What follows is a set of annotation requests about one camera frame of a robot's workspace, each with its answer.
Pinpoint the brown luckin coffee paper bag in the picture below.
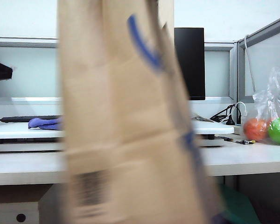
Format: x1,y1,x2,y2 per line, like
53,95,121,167
57,0,224,224

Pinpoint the clear plastic bag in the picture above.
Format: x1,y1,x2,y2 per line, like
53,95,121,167
244,67,280,145

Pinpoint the stack of papers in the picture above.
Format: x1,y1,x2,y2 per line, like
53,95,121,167
191,113,216,123

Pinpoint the black computer monitor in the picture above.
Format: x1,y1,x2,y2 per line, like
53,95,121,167
174,27,206,101

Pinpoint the purple cloth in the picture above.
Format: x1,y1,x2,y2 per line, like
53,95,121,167
28,117,65,131

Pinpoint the white charger plug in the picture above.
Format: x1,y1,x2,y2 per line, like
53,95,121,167
234,101,248,125

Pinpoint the light wooden upright board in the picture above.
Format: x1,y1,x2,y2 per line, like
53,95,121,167
158,0,175,32

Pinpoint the small screwdriver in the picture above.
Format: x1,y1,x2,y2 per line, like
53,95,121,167
218,135,256,144

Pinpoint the orange toy fruit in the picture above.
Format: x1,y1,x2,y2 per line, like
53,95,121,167
244,118,269,141

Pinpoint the black keyboard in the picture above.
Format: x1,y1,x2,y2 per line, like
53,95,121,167
0,115,63,124

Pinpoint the white desk riser platform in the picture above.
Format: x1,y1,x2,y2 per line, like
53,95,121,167
0,120,235,148

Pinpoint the black angular object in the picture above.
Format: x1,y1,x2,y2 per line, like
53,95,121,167
0,58,14,81

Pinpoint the wooden box with round hole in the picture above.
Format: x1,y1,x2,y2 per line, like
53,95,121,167
0,184,70,224

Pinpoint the black cable bundle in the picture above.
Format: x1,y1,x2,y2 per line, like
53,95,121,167
210,104,236,126

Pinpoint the white cable on partition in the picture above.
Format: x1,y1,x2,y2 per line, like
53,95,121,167
244,34,257,93

